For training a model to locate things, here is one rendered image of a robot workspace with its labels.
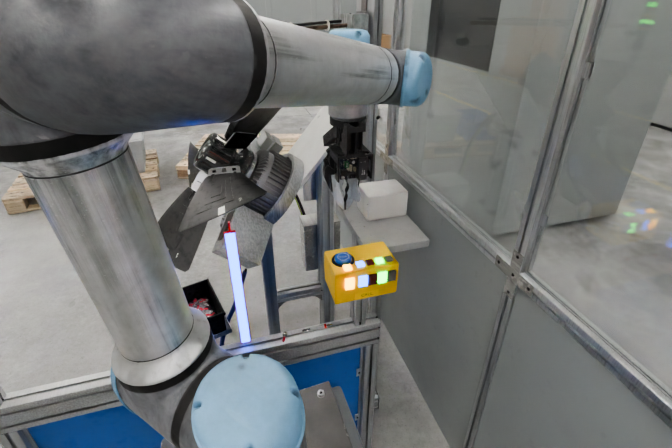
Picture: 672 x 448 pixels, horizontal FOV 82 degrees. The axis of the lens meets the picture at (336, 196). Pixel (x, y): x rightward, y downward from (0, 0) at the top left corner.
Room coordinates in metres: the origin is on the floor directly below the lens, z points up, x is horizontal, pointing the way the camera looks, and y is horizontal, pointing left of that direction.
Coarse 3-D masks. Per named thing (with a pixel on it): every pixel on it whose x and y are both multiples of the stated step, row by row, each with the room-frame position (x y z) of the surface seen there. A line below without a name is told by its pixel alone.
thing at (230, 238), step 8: (232, 240) 0.68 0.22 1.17; (232, 248) 0.68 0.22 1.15; (232, 256) 0.68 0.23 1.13; (232, 264) 0.68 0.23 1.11; (232, 272) 0.68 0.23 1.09; (240, 272) 0.69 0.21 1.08; (232, 280) 0.68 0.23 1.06; (240, 280) 0.68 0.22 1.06; (240, 288) 0.68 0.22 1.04; (240, 296) 0.68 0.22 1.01; (240, 304) 0.68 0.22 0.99; (240, 312) 0.68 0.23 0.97; (240, 320) 0.68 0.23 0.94; (240, 328) 0.68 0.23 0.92; (248, 328) 0.69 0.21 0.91; (248, 336) 0.68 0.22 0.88
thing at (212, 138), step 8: (208, 136) 1.14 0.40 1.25; (216, 136) 1.09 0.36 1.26; (208, 144) 1.09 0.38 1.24; (216, 144) 1.07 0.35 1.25; (200, 152) 1.11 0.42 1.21; (208, 152) 1.05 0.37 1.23; (216, 152) 1.06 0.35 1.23; (224, 152) 1.07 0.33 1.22; (232, 152) 1.09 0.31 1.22; (240, 152) 1.17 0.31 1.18; (248, 152) 1.11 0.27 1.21; (200, 160) 1.04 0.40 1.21; (208, 160) 1.04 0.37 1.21; (216, 160) 1.05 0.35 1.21; (224, 160) 1.06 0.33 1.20; (232, 160) 1.08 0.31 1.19; (240, 160) 1.10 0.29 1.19; (248, 160) 1.09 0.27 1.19; (200, 168) 1.06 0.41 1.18; (208, 168) 1.05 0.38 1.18; (240, 168) 1.06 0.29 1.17
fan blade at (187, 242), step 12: (192, 192) 1.05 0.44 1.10; (180, 204) 1.04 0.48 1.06; (168, 216) 1.04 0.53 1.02; (180, 216) 1.02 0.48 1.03; (168, 228) 1.01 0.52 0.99; (192, 228) 0.99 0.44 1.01; (204, 228) 0.99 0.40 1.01; (168, 240) 0.99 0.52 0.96; (180, 240) 0.98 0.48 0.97; (192, 240) 0.97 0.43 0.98; (192, 252) 0.94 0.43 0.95; (180, 264) 0.93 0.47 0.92
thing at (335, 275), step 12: (336, 252) 0.78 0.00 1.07; (348, 252) 0.78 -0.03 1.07; (360, 252) 0.78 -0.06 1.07; (372, 252) 0.78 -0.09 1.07; (384, 252) 0.78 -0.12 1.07; (324, 264) 0.78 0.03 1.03; (336, 264) 0.73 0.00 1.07; (384, 264) 0.73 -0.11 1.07; (396, 264) 0.73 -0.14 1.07; (336, 276) 0.69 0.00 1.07; (348, 276) 0.70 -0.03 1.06; (396, 276) 0.73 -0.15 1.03; (336, 288) 0.69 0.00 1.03; (360, 288) 0.71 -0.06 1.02; (372, 288) 0.71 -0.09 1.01; (384, 288) 0.72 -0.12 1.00; (396, 288) 0.73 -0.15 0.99; (336, 300) 0.69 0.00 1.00; (348, 300) 0.70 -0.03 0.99
